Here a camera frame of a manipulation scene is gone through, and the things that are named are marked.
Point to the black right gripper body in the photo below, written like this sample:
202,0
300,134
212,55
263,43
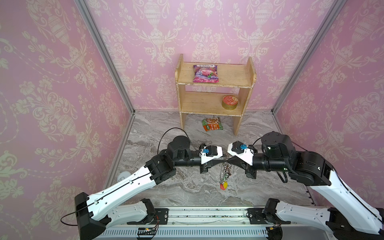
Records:
249,169

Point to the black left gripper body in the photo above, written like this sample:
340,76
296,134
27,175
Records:
196,161

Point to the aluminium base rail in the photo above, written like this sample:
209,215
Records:
195,223

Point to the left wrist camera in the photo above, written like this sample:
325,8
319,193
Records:
210,153

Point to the aluminium corner post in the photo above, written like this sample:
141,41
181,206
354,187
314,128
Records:
319,35
101,46

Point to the green orange snack packet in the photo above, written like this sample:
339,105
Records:
212,124

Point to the wooden two-tier shelf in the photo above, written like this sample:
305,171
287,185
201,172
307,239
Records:
242,77

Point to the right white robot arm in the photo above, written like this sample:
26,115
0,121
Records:
349,218

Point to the yellow key tag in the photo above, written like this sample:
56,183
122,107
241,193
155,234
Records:
225,185

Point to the round red gold tin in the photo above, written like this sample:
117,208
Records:
230,102

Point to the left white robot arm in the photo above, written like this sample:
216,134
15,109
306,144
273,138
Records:
99,211

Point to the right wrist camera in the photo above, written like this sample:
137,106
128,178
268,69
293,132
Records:
242,151

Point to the aluminium corner post left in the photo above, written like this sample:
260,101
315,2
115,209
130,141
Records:
101,46

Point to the aluminium corner post right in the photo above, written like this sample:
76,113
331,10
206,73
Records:
319,35

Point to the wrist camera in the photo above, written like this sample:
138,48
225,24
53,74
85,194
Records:
210,153
242,151

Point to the pink snack packet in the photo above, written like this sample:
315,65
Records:
206,74

